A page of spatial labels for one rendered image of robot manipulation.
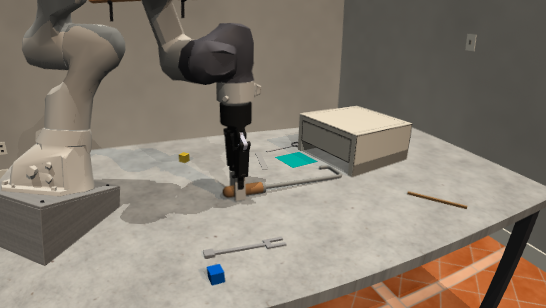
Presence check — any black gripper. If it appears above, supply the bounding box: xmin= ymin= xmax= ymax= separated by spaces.
xmin=220 ymin=102 xmax=252 ymax=201

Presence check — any steel hook with wooden handle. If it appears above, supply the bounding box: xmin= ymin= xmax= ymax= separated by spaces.
xmin=222 ymin=165 xmax=342 ymax=198

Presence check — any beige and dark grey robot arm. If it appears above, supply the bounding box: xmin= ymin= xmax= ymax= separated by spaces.
xmin=1 ymin=0 xmax=261 ymax=196

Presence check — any teal square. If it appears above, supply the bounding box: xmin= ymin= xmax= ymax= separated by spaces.
xmin=275 ymin=152 xmax=318 ymax=168

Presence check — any low beige cabinet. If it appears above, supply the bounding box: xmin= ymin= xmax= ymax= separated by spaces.
xmin=298 ymin=106 xmax=412 ymax=177

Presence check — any small blue cube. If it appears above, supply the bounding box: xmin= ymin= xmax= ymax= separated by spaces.
xmin=207 ymin=264 xmax=225 ymax=286

